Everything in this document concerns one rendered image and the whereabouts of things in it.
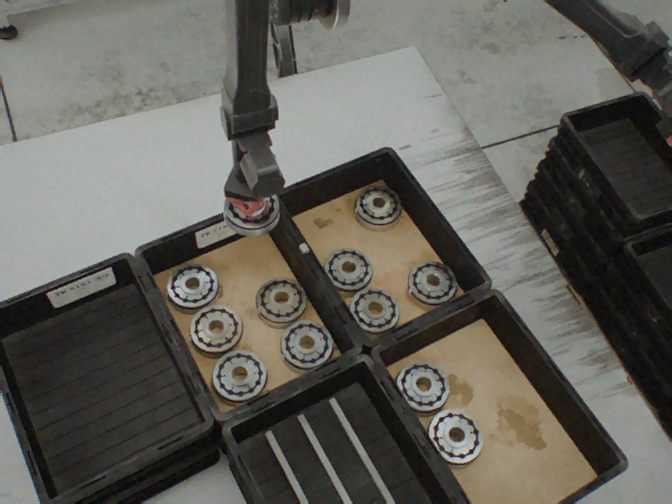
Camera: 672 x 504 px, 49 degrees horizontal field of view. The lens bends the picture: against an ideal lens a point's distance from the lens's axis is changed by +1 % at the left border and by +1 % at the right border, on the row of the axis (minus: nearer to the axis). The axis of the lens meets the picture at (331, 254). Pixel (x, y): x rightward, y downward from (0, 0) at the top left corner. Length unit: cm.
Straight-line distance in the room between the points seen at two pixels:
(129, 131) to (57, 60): 128
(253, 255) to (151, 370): 32
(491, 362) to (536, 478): 23
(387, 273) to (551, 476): 51
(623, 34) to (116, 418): 109
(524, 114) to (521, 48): 38
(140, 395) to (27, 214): 61
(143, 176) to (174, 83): 122
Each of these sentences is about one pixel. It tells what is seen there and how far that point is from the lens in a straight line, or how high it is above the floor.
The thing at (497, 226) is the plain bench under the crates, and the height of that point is 70.
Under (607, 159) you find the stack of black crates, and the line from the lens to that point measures 238.
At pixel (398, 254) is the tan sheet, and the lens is 159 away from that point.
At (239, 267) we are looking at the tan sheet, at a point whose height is 83.
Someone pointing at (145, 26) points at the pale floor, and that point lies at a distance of 329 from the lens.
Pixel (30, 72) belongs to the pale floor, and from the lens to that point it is 319.
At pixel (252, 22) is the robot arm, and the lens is 97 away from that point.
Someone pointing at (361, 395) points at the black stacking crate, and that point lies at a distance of 144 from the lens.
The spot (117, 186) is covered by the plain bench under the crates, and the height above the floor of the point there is 70.
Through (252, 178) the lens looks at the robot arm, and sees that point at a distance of 116.
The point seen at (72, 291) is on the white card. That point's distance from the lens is 150.
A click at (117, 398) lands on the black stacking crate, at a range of 146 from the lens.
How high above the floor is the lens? 217
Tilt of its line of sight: 59 degrees down
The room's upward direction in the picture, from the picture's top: 8 degrees clockwise
